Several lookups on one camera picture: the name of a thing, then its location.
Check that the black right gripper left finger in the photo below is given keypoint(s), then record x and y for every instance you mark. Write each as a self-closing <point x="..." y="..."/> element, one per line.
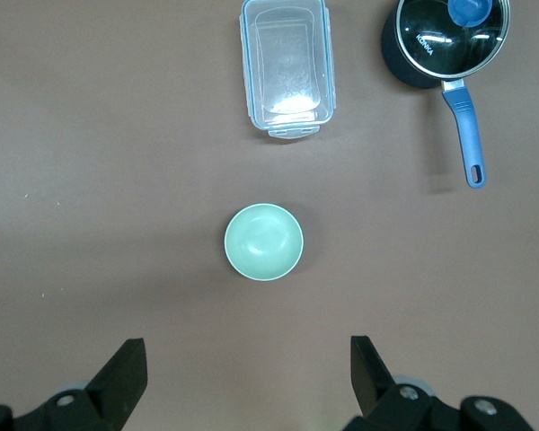
<point x="112" y="390"/>

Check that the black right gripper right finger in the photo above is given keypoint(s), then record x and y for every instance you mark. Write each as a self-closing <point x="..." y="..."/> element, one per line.
<point x="377" y="395"/>

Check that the green bowl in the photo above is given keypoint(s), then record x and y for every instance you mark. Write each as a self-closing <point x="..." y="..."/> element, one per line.
<point x="264" y="242"/>

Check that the brown table mat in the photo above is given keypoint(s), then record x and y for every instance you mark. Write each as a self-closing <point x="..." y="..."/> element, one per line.
<point x="117" y="179"/>

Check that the clear plastic food container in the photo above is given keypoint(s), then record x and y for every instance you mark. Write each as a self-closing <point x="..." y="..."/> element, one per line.
<point x="287" y="67"/>

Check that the glass lid with blue knob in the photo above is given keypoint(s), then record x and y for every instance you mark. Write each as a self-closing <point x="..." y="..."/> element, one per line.
<point x="435" y="31"/>

